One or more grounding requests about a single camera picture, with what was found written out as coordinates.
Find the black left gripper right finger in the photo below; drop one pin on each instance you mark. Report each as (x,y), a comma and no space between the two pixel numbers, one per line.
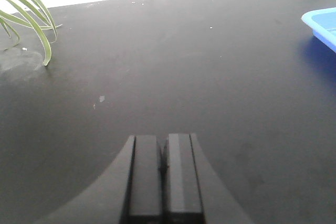
(193,192)

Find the green spider plant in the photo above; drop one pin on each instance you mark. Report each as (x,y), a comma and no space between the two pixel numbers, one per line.
(34,15)

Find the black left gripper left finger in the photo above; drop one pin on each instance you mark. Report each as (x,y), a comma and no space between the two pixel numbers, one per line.
(128,191)

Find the blue plastic tray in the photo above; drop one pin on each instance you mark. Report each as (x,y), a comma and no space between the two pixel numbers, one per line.
(322,24)

